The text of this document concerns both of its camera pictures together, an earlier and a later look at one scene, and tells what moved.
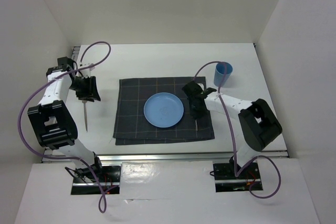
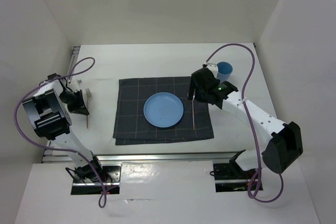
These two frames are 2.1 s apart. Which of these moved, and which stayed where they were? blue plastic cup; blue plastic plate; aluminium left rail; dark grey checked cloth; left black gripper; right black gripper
Moved: right black gripper; left black gripper
Stayed: dark grey checked cloth; aluminium left rail; blue plastic cup; blue plastic plate
